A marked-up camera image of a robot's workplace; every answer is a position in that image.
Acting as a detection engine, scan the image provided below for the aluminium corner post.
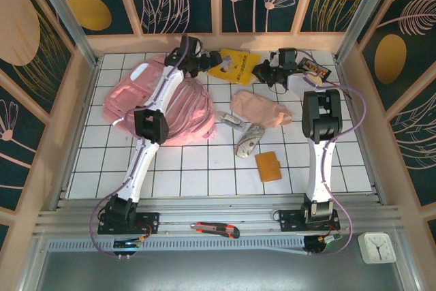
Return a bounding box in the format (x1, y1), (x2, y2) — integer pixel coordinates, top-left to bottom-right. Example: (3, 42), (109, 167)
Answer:
(333, 0), (399, 65)
(27, 0), (103, 69)

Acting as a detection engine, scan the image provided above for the patterned pencil case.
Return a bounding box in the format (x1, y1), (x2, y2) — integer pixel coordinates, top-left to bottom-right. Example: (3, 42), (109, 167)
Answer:
(234, 123), (266, 159)

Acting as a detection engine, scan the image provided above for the grey slotted cable duct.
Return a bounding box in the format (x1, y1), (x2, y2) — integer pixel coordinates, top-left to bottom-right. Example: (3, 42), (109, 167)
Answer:
(47, 239), (309, 255)

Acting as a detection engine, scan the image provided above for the pink backpack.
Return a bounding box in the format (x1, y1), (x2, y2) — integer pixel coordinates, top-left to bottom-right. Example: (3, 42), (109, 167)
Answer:
(102, 54), (217, 145)

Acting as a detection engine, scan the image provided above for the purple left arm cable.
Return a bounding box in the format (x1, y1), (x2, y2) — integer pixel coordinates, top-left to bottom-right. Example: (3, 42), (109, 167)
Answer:
(89, 37), (191, 258)

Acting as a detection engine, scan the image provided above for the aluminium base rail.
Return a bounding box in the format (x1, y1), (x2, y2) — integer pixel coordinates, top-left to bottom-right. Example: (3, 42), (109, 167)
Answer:
(33, 195), (405, 237)

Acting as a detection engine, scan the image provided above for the peach fabric pouch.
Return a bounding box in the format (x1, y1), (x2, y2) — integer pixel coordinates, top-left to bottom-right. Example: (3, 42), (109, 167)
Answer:
(230, 89), (296, 128)

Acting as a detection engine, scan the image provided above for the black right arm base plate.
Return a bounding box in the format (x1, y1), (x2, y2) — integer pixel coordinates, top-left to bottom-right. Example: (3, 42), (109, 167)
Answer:
(278, 209), (341, 232)

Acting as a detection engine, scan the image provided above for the white square clock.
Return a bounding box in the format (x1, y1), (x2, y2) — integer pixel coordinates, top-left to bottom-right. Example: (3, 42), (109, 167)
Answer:
(357, 232), (398, 264)

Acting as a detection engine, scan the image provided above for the yellow book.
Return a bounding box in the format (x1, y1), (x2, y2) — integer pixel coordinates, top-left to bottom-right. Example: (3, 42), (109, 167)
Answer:
(206, 48), (262, 88)

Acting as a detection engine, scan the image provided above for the orange black utility knife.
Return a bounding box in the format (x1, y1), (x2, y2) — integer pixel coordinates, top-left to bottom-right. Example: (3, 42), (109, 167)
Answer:
(189, 221), (241, 240)

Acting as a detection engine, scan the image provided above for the orange wallet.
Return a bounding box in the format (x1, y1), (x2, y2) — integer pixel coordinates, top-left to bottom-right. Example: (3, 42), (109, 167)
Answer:
(254, 151), (283, 183)

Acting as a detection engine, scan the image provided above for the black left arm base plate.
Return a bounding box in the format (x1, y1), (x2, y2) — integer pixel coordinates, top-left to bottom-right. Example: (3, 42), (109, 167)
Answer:
(97, 212), (160, 236)

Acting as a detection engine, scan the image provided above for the clear plastic stationery case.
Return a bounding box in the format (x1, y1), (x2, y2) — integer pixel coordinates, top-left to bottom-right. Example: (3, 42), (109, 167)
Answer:
(214, 110), (248, 132)

